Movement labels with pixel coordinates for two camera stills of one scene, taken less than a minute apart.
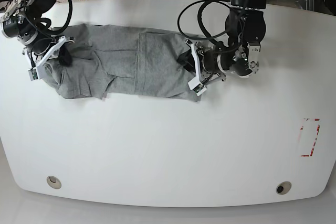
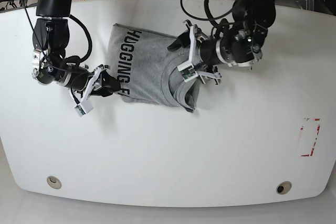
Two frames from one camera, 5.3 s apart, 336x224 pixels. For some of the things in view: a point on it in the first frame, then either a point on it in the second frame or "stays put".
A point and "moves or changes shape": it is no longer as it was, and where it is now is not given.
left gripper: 38,47 → 72,76
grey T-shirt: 108,60 moves or changes shape
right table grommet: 283,188 stays put
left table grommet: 53,182 stays put
